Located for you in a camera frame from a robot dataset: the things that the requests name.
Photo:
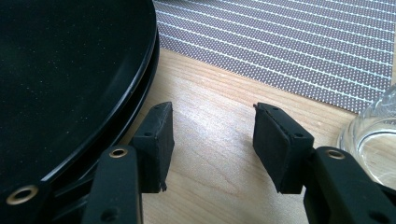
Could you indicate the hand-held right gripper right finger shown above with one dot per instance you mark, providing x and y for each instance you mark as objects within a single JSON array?
[{"x": 274, "y": 146}]

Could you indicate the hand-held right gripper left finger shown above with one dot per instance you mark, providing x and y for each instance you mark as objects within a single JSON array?
[{"x": 155, "y": 149}]

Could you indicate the clear drinking glass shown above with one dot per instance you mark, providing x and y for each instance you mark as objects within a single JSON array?
[{"x": 373, "y": 137}]

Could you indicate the grey striped placemat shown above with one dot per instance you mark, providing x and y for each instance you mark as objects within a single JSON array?
[{"x": 280, "y": 46}]

